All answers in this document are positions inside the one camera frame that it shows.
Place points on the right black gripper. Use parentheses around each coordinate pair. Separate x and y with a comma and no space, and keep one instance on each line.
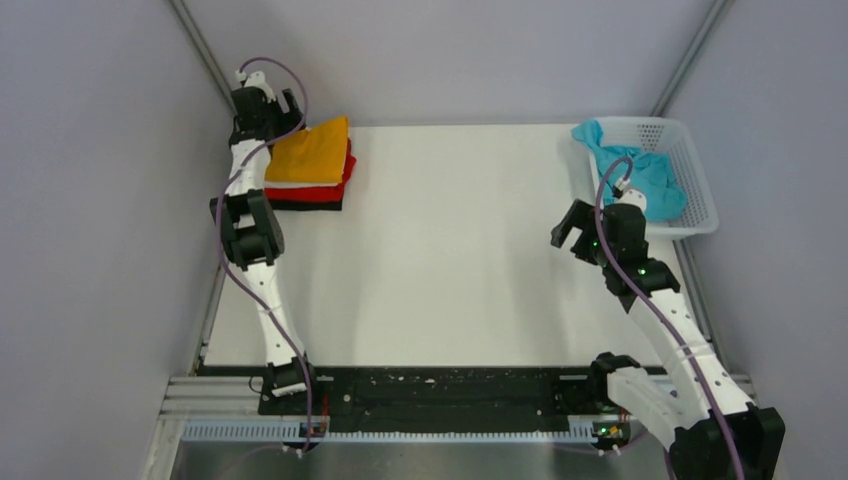
(581,216)

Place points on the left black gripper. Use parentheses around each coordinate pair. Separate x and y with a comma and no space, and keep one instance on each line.
(287,121)

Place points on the yellow t-shirt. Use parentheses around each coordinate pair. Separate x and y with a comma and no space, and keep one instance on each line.
(314,156)

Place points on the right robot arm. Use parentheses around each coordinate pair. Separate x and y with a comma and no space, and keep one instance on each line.
(708,425)

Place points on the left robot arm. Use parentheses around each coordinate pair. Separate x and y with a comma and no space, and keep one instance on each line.
(251,242)

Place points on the blue t-shirt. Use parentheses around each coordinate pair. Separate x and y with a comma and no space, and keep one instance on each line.
(651,172)

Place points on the white folded t-shirt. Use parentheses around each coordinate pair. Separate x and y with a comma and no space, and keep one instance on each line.
(298,185)

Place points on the red folded t-shirt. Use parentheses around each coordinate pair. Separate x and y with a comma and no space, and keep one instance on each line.
(316,194)

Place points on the black folded t-shirt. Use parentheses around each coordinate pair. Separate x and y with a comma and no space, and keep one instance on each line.
(303,206)

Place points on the white plastic basket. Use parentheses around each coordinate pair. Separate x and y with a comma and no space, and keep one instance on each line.
(670,137)

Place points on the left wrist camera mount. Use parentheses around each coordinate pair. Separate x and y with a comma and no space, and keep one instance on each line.
(257,80)

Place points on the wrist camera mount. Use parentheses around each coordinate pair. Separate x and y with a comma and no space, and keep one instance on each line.
(630,196)
(257,80)

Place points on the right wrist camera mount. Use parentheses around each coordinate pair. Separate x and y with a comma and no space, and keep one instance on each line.
(630,196)

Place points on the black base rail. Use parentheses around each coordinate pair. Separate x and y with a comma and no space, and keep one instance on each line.
(456,402)

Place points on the aluminium frame rail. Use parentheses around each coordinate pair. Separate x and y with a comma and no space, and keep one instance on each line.
(224,408)

